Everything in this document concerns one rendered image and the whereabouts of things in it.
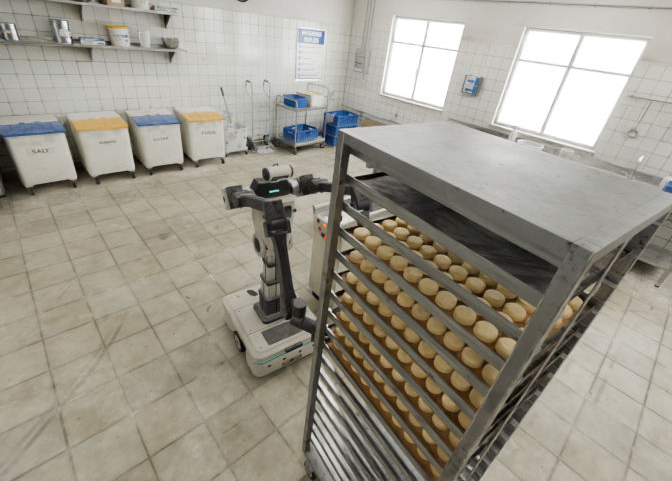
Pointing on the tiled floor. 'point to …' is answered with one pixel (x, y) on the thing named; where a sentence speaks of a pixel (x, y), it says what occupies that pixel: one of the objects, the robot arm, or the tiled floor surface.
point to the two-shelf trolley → (296, 122)
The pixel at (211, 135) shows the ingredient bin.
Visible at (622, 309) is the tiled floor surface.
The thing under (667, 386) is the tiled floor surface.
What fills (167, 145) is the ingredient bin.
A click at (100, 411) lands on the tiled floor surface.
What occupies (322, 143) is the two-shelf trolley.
